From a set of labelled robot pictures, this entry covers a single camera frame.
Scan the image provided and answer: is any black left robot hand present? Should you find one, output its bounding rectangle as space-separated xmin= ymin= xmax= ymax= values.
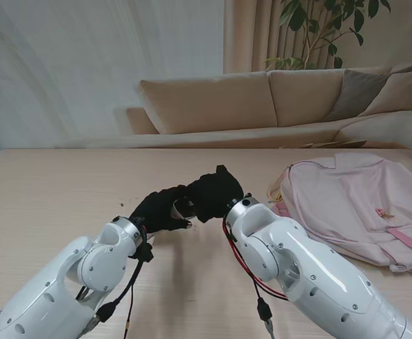
xmin=129 ymin=184 xmax=194 ymax=236

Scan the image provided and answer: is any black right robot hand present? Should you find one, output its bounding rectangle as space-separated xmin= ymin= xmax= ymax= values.
xmin=186 ymin=165 xmax=244 ymax=223

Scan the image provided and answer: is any grey-beige fabric pouch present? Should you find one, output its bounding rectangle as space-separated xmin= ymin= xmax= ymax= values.
xmin=170 ymin=198 xmax=196 ymax=219

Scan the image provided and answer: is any pink backpack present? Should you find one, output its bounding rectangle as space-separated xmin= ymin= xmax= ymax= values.
xmin=267 ymin=152 xmax=412 ymax=278

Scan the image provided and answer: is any beige sofa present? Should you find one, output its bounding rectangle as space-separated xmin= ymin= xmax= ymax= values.
xmin=126 ymin=59 xmax=412 ymax=160

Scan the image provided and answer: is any beige curtain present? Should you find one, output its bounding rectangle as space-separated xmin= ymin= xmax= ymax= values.
xmin=223 ymin=0 xmax=348 ymax=75

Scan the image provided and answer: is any grey cushion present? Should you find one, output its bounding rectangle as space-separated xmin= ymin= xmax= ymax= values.
xmin=327 ymin=69 xmax=392 ymax=123

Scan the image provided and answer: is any tall green houseplant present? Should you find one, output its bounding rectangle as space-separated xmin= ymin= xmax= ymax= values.
xmin=264 ymin=0 xmax=392 ymax=71

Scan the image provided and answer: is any beige cushion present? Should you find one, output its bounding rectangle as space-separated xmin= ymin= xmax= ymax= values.
xmin=359 ymin=65 xmax=412 ymax=117

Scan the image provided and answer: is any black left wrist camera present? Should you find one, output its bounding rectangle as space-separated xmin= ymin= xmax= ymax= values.
xmin=129 ymin=243 xmax=153 ymax=263

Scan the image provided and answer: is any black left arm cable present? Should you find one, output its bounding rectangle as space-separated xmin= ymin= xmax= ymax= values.
xmin=95 ymin=229 xmax=150 ymax=339

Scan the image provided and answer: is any red black right arm cable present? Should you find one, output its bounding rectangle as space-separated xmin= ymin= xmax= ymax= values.
xmin=221 ymin=218 xmax=288 ymax=339

